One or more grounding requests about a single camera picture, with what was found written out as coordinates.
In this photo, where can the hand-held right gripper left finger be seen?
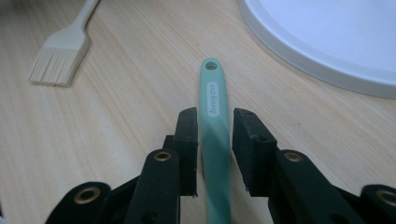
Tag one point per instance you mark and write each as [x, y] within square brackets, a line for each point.
[162, 186]

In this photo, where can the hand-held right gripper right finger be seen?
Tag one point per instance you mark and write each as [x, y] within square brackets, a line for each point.
[280, 180]

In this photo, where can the white utensil stand with hooks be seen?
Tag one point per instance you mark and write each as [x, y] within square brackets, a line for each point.
[336, 40]

